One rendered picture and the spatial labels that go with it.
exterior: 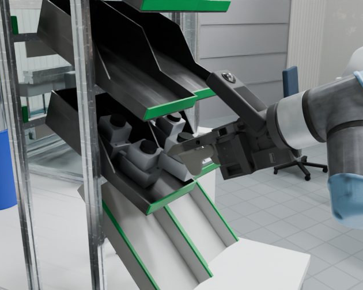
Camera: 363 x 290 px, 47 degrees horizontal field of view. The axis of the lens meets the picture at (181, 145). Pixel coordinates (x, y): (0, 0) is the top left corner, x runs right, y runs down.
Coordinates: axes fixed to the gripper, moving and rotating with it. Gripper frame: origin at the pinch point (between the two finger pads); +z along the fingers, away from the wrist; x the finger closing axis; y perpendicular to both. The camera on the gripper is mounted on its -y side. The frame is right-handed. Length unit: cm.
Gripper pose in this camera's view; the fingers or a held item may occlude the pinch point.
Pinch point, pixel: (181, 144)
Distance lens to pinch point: 72.6
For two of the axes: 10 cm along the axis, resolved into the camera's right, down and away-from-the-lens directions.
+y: 3.4, 9.4, 0.3
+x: 6.0, -2.4, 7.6
